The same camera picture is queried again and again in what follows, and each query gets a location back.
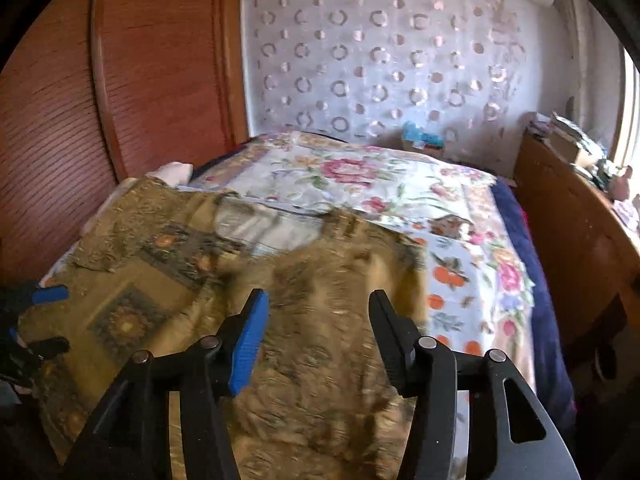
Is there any sheer circle pattern curtain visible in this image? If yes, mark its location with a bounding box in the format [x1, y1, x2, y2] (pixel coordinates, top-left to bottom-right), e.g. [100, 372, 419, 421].
[242, 0, 543, 163]

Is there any blue tissue box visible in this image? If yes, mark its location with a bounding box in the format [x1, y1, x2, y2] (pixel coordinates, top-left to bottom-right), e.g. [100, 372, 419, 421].
[400, 122, 447, 154]

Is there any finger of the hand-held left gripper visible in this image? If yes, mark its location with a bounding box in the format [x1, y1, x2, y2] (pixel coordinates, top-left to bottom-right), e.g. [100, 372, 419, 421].
[15, 284, 69, 307]
[17, 336, 71, 361]

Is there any wooden headboard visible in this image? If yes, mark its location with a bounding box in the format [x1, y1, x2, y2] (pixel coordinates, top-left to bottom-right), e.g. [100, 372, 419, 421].
[0, 0, 251, 283]

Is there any navy blanket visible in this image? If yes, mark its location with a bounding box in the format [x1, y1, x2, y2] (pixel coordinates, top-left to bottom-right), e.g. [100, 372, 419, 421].
[492, 177, 577, 428]

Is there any window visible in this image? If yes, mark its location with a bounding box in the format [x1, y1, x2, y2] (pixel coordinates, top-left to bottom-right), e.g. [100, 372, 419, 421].
[611, 42, 640, 173]

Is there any stack of papers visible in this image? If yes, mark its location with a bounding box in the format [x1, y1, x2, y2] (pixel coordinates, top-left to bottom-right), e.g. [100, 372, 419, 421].
[525, 110, 610, 170]

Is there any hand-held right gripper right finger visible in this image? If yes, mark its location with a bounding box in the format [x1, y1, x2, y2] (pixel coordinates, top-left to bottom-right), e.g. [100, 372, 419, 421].
[369, 290, 581, 480]

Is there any wooden cabinet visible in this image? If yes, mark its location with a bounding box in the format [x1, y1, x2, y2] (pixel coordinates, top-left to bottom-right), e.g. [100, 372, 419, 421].
[514, 132, 640, 366]

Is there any brown patterned cloth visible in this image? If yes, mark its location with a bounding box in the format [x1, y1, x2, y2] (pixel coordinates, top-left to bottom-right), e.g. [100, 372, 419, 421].
[20, 176, 431, 480]

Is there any orange fruit print bedsheet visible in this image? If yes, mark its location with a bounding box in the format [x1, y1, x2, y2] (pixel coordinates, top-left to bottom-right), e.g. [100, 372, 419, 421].
[39, 212, 540, 398]

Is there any floral bedsheet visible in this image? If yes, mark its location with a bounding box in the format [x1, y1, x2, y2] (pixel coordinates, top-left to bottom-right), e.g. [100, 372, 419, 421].
[192, 131, 498, 243]

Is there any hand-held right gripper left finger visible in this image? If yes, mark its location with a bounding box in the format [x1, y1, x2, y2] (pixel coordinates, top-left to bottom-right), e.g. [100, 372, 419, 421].
[65, 289, 270, 480]

